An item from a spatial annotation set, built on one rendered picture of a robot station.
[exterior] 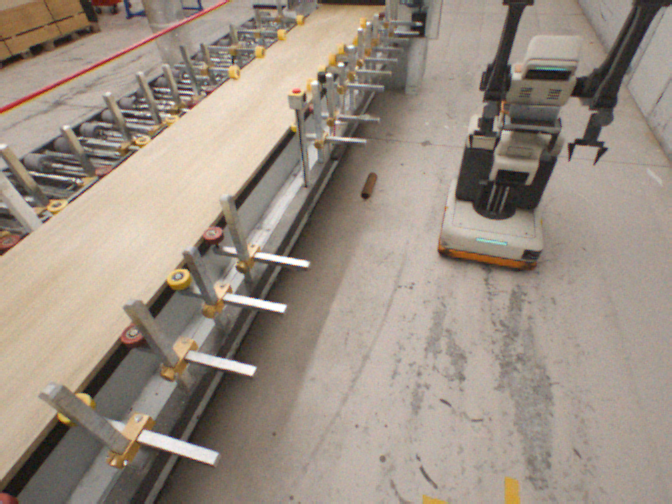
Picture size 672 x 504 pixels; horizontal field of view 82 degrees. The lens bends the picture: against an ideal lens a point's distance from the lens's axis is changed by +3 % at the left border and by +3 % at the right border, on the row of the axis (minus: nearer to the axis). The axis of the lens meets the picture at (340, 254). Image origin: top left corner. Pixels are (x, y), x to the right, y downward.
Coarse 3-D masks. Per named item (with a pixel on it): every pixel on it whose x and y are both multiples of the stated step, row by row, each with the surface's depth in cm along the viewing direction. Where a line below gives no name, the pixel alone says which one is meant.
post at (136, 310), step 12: (132, 300) 99; (132, 312) 99; (144, 312) 102; (144, 324) 103; (156, 324) 108; (144, 336) 108; (156, 336) 108; (156, 348) 112; (168, 348) 115; (168, 360) 116; (180, 384) 128
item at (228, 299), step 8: (192, 288) 144; (192, 296) 144; (200, 296) 142; (232, 296) 140; (240, 296) 140; (232, 304) 140; (240, 304) 138; (248, 304) 137; (256, 304) 137; (264, 304) 137; (272, 304) 137; (280, 304) 136; (272, 312) 136; (280, 312) 135
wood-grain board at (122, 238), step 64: (256, 64) 300; (192, 128) 226; (256, 128) 223; (128, 192) 180; (192, 192) 179; (64, 256) 151; (128, 256) 149; (0, 320) 129; (64, 320) 128; (128, 320) 127; (0, 384) 113; (64, 384) 112; (0, 448) 100
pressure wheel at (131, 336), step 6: (132, 324) 125; (126, 330) 123; (132, 330) 123; (120, 336) 122; (126, 336) 122; (132, 336) 122; (138, 336) 122; (126, 342) 120; (132, 342) 120; (138, 342) 121; (144, 342) 123
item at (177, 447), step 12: (108, 420) 111; (144, 432) 108; (144, 444) 108; (156, 444) 106; (168, 444) 106; (180, 444) 106; (192, 444) 105; (192, 456) 103; (204, 456) 103; (216, 456) 103
